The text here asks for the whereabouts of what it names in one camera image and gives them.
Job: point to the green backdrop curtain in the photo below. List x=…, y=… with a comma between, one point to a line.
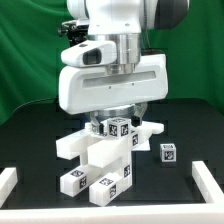
x=30, y=52

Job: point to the white block far left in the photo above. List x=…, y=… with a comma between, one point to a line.
x=8, y=180

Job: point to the white frame border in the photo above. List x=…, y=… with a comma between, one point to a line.
x=209, y=212

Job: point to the white sheet with tags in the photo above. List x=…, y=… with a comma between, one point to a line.
x=142, y=147

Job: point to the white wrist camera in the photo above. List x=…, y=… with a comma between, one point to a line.
x=90, y=53

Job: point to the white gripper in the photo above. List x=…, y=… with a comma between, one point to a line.
x=84, y=90

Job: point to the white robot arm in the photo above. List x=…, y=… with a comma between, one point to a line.
x=109, y=69

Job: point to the white chair back part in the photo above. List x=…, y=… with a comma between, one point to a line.
x=75, y=145

